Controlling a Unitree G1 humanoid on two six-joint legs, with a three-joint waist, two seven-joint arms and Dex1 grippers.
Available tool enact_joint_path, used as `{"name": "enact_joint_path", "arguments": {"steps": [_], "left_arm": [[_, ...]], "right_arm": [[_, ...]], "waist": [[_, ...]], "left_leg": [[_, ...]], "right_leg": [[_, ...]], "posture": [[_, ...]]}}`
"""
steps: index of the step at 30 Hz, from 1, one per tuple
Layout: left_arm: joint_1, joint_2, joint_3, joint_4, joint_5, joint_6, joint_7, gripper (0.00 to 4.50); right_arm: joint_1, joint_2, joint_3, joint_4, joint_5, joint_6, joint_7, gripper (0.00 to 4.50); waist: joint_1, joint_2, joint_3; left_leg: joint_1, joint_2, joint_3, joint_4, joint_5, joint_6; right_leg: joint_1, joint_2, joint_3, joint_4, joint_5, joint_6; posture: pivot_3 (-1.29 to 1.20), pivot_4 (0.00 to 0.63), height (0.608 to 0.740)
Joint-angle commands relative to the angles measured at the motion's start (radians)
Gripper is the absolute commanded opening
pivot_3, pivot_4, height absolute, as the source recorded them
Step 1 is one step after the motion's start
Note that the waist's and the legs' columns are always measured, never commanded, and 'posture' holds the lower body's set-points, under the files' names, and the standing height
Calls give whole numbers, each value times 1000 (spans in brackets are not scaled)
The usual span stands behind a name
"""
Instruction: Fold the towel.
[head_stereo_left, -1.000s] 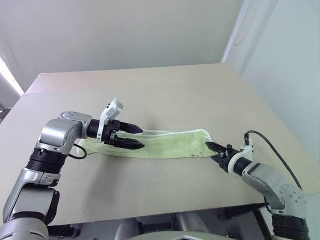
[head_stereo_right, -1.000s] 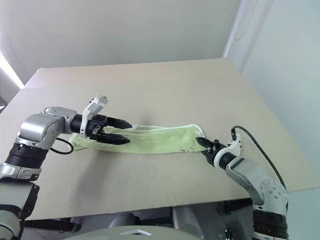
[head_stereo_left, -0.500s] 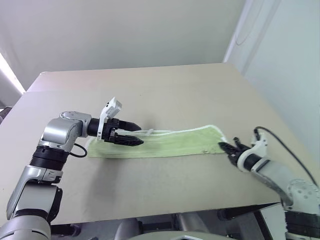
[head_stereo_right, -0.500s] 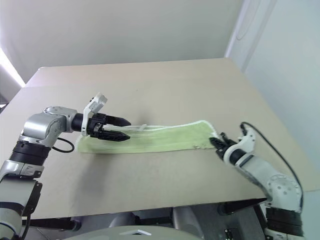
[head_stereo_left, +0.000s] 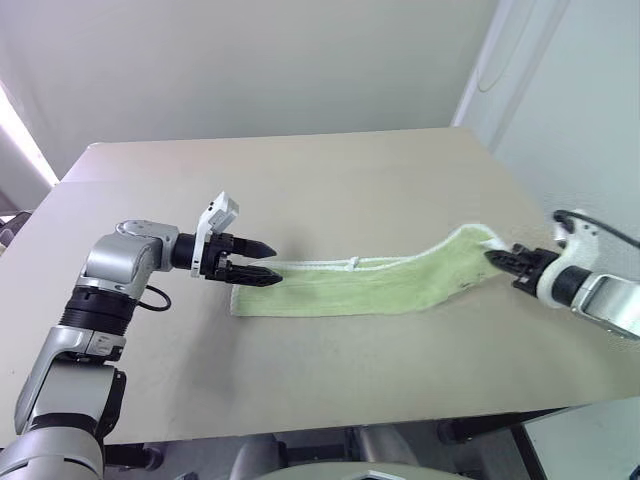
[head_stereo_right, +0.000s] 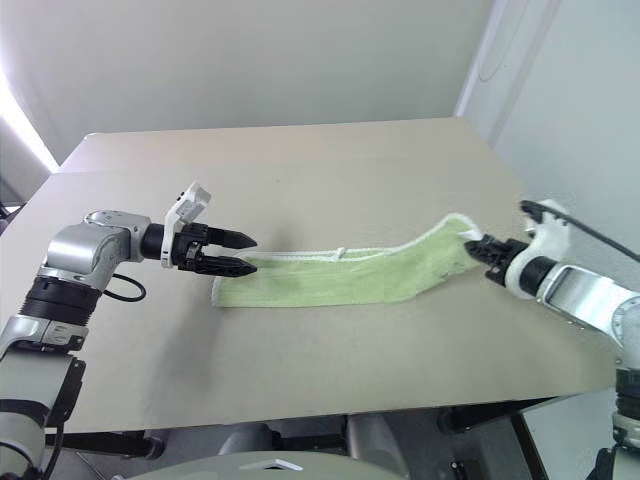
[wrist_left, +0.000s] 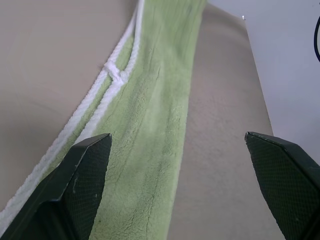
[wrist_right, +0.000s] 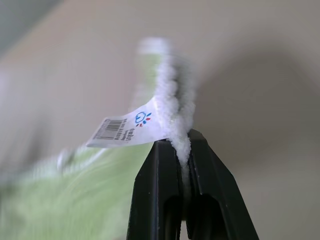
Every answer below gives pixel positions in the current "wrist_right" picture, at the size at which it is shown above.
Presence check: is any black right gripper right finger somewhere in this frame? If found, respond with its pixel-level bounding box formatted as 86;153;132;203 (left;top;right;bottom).
185;129;261;240

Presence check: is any green and white towel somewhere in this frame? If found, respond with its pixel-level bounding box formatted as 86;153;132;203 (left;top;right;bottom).
0;36;197;240

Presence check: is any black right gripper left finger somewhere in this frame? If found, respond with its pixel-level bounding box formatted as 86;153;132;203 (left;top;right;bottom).
128;139;187;240

